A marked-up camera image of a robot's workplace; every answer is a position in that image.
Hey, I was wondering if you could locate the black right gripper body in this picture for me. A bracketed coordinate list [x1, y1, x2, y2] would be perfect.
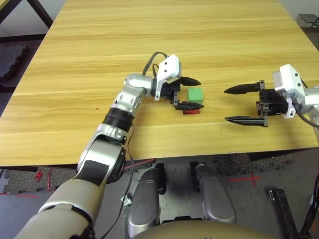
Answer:
[256, 89, 290, 118]

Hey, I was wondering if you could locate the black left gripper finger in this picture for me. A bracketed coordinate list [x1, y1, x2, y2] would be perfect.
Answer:
[175, 101, 205, 111]
[178, 76, 202, 87]

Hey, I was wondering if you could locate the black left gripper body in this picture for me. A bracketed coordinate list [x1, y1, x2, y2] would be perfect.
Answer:
[160, 83, 181, 106]

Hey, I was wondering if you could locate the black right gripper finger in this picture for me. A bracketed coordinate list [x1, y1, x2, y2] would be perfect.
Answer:
[224, 116, 269, 128]
[223, 80, 265, 95]

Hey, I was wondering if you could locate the green wooden block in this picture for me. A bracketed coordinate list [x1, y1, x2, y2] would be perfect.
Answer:
[187, 87, 204, 105]

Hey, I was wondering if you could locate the speckled grey foam mat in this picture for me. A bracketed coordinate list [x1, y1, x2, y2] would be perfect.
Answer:
[3, 166, 78, 194]
[216, 152, 295, 175]

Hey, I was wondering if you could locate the black mat with red lines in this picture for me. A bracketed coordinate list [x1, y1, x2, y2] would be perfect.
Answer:
[124, 159, 157, 172]

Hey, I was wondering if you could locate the grey right robot thigh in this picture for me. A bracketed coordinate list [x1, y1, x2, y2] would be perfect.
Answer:
[195, 164, 237, 225]

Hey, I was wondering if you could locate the grey robot thigh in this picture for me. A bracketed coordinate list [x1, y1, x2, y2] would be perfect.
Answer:
[127, 167, 165, 237]
[195, 164, 237, 225]

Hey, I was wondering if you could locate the black folding stool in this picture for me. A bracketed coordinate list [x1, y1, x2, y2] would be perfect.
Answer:
[299, 13, 319, 28]

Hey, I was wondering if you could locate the black box on floor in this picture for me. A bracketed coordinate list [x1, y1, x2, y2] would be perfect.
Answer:
[268, 188, 299, 239]

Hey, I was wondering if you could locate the grey left robot thigh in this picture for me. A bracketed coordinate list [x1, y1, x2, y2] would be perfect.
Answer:
[127, 167, 165, 237]

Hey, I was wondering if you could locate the tan robot torso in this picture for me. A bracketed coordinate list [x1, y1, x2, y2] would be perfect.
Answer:
[129, 220, 277, 239]

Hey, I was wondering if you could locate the dark foam floor mat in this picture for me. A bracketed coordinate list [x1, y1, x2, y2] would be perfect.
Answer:
[0, 43, 29, 87]

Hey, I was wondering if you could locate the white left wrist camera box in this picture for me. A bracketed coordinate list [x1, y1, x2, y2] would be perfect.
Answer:
[154, 54, 181, 102]

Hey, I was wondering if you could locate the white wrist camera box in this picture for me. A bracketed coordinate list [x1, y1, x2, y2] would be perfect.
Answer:
[272, 64, 307, 119]
[154, 54, 181, 102]

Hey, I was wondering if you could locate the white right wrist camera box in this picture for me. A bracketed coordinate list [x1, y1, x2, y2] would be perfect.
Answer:
[272, 64, 307, 119]

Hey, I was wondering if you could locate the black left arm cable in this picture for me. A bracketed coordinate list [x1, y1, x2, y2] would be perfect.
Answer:
[99, 51, 170, 239]

